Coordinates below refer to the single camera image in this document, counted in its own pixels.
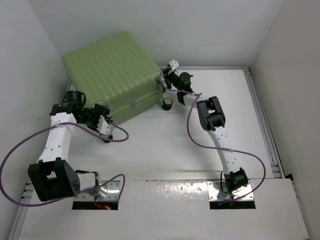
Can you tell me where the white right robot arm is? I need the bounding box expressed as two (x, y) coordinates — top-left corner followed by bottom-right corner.
(159, 67), (248, 194)

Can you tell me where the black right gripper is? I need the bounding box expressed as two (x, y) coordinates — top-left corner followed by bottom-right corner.
(158, 67), (183, 91)

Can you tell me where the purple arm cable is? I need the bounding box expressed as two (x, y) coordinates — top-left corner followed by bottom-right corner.
(0, 119), (130, 207)
(157, 66), (267, 202)

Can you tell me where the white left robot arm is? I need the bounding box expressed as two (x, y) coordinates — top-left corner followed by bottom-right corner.
(28, 90), (114, 202)

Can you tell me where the green hardshell suitcase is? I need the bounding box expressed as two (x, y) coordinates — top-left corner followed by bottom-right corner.
(61, 31), (173, 125)

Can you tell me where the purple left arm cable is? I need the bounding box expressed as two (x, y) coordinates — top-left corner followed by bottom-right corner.
(0, 119), (130, 207)

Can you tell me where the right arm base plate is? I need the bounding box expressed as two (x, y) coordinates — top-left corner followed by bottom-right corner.
(207, 180), (254, 202)

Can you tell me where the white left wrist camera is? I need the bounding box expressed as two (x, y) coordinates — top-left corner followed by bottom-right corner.
(96, 115), (115, 136)

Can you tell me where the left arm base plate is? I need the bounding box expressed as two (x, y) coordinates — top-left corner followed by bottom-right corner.
(74, 180), (122, 202)

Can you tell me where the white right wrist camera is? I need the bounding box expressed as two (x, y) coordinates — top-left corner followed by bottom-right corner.
(167, 59), (179, 72)

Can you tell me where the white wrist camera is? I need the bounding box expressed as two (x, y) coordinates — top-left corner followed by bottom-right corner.
(96, 115), (115, 136)
(167, 59), (179, 72)

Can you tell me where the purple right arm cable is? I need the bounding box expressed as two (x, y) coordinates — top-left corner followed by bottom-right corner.
(157, 66), (267, 202)

